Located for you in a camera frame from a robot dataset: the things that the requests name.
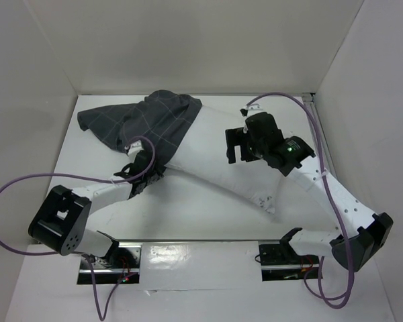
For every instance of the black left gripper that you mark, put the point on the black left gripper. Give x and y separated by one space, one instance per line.
154 170

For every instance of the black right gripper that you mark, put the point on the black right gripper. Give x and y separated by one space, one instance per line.
237 146

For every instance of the white pillow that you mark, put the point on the white pillow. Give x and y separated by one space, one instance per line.
202 153

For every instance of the dark grey checked pillowcase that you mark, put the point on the dark grey checked pillowcase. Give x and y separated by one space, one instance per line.
163 117

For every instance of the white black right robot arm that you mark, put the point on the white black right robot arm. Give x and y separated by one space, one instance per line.
361 232

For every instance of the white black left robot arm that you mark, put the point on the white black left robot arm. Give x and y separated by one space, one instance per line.
61 221

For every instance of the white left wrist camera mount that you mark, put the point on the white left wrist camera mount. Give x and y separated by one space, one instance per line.
134 148

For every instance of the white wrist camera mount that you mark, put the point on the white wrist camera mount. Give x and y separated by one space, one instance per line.
134 148
251 110

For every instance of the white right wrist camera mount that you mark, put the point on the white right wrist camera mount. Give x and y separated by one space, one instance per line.
251 110

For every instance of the aluminium frame rail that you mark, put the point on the aluminium frame rail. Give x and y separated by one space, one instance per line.
317 132

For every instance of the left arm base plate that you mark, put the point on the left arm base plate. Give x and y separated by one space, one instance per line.
124 267

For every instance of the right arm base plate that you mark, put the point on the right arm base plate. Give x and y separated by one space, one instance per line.
278 264

